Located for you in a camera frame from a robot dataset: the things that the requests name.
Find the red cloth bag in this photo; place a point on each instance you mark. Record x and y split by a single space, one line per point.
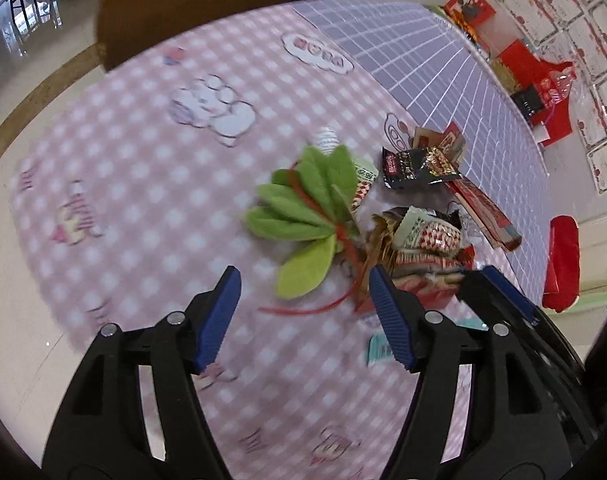
563 260

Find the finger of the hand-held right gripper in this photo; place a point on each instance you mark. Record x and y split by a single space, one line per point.
476 290
508 290

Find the long red wrapper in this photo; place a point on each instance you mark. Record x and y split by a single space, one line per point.
483 210

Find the red snack bag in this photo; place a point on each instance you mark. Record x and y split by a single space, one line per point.
433 285

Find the red gift bags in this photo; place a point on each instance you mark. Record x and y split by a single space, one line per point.
548 75

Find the pink checkered tablecloth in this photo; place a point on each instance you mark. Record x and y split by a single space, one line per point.
133 160

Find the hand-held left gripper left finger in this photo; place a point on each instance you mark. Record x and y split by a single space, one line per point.
218 310

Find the red gift box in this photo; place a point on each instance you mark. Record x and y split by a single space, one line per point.
468 2

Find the brown crinkled wrapper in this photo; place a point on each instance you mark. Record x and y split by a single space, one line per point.
381 247

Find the red white patterned snack packet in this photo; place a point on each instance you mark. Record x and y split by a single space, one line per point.
428 232

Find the black snack wrapper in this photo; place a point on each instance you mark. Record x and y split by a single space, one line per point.
413 165

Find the green felt leaves red ribbon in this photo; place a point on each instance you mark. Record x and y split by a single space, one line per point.
303 200

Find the gold box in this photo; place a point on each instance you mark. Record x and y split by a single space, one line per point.
503 74

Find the white striped paper cup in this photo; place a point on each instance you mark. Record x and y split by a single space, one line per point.
327 139

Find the black box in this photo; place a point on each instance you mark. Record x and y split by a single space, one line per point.
527 101

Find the purple grid table mat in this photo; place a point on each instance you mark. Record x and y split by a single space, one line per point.
433 70

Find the wall of framed certificates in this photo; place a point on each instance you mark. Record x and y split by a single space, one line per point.
568 5

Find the brown card packet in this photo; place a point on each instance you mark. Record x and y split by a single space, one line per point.
438 137

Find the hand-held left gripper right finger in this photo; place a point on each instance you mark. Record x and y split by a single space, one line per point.
391 315

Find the teal packet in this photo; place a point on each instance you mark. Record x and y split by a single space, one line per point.
379 350

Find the brown wooden chair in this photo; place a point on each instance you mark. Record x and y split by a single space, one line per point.
208 0

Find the black metal chair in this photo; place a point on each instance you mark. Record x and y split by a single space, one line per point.
33 7

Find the small red white packet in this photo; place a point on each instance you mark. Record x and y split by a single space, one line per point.
364 182

